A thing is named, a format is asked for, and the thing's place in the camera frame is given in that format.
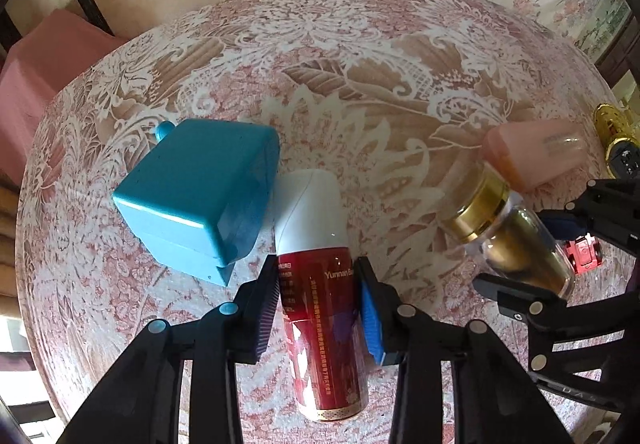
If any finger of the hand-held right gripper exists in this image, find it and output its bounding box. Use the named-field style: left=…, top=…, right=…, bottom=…
left=472, top=273, right=576, bottom=375
left=539, top=179, right=640, bottom=247

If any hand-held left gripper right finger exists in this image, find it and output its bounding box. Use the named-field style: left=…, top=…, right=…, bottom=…
left=354, top=256, right=576, bottom=444

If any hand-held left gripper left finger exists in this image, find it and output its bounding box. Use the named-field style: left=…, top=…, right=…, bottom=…
left=56, top=268, right=280, bottom=444

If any clear jar with gold lid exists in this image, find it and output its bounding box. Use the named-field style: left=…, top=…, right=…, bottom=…
left=439, top=163, right=577, bottom=301

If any red spray can white cap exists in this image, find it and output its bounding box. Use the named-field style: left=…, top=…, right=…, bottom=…
left=274, top=169, right=371, bottom=424

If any blue plastic container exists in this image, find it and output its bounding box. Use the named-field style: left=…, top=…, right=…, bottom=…
left=112, top=119, right=281, bottom=287

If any red toy car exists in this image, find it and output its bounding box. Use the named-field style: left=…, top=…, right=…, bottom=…
left=564, top=233, right=604, bottom=275

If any pink translucent plastic cup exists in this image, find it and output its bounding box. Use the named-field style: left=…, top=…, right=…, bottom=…
left=481, top=119, right=589, bottom=193

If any gold cylindrical object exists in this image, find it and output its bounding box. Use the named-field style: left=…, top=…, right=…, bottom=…
left=592, top=103, right=640, bottom=191

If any pink lace floral tablecloth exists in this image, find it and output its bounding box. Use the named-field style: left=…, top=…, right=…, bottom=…
left=16, top=0, right=628, bottom=444

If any pink cushioned chair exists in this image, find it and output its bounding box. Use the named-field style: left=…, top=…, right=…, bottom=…
left=0, top=8, right=132, bottom=185

